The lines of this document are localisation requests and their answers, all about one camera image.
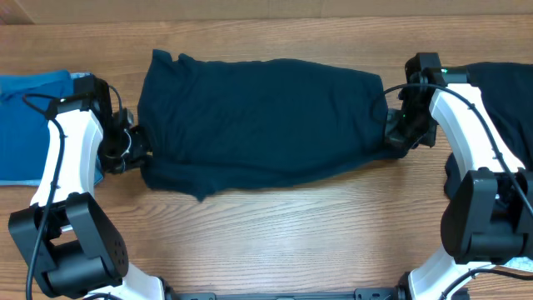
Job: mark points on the dark navy t-shirt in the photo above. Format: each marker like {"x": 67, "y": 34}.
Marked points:
{"x": 214, "y": 126}

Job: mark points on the dark navy garment pile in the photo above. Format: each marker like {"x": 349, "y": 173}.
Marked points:
{"x": 506, "y": 94}

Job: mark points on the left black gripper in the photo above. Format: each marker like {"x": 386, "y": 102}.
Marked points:
{"x": 139, "y": 147}

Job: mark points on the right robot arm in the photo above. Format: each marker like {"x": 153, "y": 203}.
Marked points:
{"x": 488, "y": 221}

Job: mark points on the folded light blue jeans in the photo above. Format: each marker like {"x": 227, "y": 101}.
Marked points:
{"x": 79, "y": 162}

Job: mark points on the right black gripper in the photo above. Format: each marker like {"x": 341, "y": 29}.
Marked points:
{"x": 394, "y": 130}

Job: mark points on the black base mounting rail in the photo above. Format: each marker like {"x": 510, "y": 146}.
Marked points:
{"x": 283, "y": 296}

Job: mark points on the folded blue t-shirt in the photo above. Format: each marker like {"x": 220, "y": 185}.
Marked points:
{"x": 24, "y": 132}

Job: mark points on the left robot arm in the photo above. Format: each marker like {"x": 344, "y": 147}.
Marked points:
{"x": 70, "y": 246}

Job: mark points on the light denim garment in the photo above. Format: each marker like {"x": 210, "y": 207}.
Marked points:
{"x": 524, "y": 264}

